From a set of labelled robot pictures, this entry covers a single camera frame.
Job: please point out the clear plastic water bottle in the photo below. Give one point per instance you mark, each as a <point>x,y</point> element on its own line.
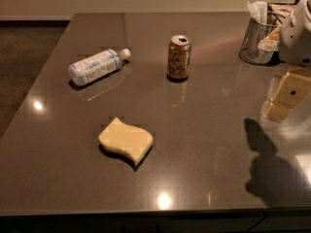
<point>97,66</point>

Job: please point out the orange La Croix can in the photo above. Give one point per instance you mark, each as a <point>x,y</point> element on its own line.
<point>178,57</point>

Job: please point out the white crumpled napkin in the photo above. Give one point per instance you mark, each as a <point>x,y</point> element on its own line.
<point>258,11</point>

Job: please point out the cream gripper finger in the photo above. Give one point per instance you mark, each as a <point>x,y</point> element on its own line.
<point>285,92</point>
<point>269,39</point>

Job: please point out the yellow wavy sponge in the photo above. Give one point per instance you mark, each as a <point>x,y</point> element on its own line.
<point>127,140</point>

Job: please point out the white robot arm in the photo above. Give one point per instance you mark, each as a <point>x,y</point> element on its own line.
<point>292,40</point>

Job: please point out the metal mesh cup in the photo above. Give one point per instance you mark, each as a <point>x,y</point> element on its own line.
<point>250,52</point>

